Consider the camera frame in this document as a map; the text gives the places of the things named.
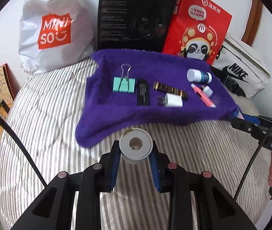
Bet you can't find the clear plastic cup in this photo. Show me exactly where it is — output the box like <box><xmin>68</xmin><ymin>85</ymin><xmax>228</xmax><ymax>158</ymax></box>
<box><xmin>210</xmin><ymin>94</ymin><xmax>223</xmax><ymax>107</ymax></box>

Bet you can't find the pink small tube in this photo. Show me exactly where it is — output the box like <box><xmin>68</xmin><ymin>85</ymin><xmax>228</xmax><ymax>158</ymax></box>
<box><xmin>191</xmin><ymin>84</ymin><xmax>216</xmax><ymax>108</ymax></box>

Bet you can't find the white blue bottle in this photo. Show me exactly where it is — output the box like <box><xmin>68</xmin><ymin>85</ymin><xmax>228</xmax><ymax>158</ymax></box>
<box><xmin>186</xmin><ymin>69</ymin><xmax>212</xmax><ymax>84</ymax></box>

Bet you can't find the white charger plug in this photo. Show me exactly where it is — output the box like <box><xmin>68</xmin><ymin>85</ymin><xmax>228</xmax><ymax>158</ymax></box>
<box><xmin>158</xmin><ymin>93</ymin><xmax>183</xmax><ymax>108</ymax></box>

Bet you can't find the white tape roll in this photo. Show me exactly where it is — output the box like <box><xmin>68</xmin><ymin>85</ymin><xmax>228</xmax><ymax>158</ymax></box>
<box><xmin>119</xmin><ymin>128</ymin><xmax>153</xmax><ymax>165</ymax></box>

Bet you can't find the black gold cosmetic tube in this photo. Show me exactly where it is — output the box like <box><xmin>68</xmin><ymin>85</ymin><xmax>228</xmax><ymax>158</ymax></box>
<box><xmin>153</xmin><ymin>82</ymin><xmax>188</xmax><ymax>101</ymax></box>

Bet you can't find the black rectangular battery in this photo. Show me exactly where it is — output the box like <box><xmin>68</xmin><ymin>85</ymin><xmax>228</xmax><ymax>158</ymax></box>
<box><xmin>137</xmin><ymin>79</ymin><xmax>150</xmax><ymax>106</ymax></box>

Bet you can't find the teal binder clip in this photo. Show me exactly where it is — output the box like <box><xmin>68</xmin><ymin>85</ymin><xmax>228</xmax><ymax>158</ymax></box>
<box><xmin>113</xmin><ymin>63</ymin><xmax>135</xmax><ymax>94</ymax></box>

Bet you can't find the pink earbud case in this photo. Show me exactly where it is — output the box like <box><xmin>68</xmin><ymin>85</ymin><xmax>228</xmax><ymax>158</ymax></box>
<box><xmin>233</xmin><ymin>108</ymin><xmax>244</xmax><ymax>119</ymax></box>

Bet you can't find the white Nike waist bag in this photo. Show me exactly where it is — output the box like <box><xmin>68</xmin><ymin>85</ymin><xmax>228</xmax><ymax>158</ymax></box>
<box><xmin>211</xmin><ymin>34</ymin><xmax>270</xmax><ymax>99</ymax></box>

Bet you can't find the striped bed cover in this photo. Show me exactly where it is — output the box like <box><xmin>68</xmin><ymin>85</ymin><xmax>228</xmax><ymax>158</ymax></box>
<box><xmin>0</xmin><ymin>58</ymin><xmax>272</xmax><ymax>230</ymax></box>

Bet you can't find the purple towel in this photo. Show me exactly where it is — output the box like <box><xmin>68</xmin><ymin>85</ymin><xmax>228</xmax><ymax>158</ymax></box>
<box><xmin>75</xmin><ymin>49</ymin><xmax>239</xmax><ymax>148</ymax></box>

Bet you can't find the red panda paper bag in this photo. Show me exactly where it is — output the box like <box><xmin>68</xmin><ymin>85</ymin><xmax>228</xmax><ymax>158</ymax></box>
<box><xmin>162</xmin><ymin>0</ymin><xmax>232</xmax><ymax>65</ymax></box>

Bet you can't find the black Hecate product box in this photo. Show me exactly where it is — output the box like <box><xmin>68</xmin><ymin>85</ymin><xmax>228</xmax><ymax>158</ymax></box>
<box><xmin>96</xmin><ymin>0</ymin><xmax>177</xmax><ymax>53</ymax></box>

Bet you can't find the white Miniso plastic bag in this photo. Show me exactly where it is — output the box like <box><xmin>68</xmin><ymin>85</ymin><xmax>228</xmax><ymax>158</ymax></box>
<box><xmin>19</xmin><ymin>0</ymin><xmax>94</xmax><ymax>74</ymax></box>

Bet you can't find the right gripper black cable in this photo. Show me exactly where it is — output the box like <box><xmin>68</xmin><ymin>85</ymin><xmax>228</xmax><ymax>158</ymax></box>
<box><xmin>233</xmin><ymin>101</ymin><xmax>272</xmax><ymax>201</ymax></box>

